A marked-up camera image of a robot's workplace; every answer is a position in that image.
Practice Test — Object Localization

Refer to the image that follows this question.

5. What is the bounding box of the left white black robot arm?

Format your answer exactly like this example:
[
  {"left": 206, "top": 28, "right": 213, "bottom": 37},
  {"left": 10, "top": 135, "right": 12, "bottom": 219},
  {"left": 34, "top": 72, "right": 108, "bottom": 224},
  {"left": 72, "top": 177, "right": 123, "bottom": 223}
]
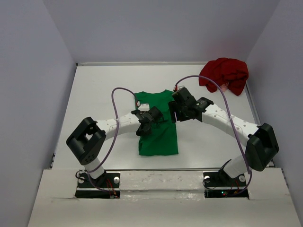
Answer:
[{"left": 66, "top": 106, "right": 164, "bottom": 188}]

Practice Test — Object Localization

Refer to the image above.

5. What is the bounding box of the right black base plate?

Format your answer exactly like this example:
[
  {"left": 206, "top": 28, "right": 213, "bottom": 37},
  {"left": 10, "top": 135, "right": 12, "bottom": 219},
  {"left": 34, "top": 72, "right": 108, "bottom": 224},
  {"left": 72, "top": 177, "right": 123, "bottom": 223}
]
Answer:
[{"left": 202, "top": 172, "right": 249, "bottom": 199}]

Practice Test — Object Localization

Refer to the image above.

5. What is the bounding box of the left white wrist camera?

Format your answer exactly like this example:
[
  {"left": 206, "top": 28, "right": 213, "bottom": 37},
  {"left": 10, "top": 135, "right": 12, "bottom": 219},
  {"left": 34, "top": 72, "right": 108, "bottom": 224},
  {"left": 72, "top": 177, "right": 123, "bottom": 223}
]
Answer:
[{"left": 136, "top": 101, "right": 150, "bottom": 112}]

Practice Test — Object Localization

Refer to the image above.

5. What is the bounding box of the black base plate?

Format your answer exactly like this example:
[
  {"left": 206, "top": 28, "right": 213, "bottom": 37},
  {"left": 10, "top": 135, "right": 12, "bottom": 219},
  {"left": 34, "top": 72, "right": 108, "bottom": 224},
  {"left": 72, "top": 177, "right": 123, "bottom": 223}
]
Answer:
[
  {"left": 202, "top": 172, "right": 249, "bottom": 199},
  {"left": 75, "top": 170, "right": 121, "bottom": 199}
]

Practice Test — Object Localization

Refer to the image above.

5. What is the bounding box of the green t shirt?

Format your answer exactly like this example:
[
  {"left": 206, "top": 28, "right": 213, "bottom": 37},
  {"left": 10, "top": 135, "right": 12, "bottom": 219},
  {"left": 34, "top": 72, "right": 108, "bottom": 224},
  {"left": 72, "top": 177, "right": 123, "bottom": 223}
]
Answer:
[{"left": 135, "top": 90, "right": 178, "bottom": 157}]

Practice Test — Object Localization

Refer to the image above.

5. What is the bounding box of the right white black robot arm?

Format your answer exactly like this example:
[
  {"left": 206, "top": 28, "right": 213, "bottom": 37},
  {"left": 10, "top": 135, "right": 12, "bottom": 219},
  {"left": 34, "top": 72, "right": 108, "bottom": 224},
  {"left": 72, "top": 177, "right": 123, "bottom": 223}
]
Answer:
[{"left": 168, "top": 87, "right": 279, "bottom": 186}]

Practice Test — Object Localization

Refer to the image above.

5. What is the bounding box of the red t shirt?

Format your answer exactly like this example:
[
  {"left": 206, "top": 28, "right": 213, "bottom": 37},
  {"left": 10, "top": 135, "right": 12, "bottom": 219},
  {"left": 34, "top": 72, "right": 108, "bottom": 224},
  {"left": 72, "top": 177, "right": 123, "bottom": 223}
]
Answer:
[{"left": 200, "top": 58, "right": 249, "bottom": 96}]

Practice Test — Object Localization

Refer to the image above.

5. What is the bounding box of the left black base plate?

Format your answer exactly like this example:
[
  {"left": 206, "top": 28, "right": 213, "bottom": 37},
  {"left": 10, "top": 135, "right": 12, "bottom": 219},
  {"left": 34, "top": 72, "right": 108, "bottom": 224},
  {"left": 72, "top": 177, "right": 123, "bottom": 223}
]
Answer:
[{"left": 75, "top": 170, "right": 121, "bottom": 199}]

